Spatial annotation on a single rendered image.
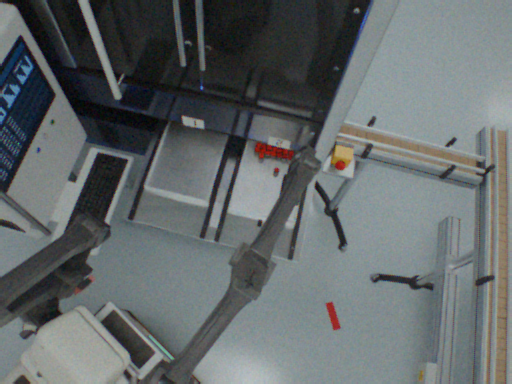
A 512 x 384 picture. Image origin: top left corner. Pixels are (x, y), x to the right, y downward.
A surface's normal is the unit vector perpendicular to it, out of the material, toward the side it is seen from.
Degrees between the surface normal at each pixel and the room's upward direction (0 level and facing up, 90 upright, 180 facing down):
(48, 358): 48
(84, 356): 42
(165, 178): 0
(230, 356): 0
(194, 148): 0
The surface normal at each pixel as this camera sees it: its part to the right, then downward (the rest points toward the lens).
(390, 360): 0.07, -0.39
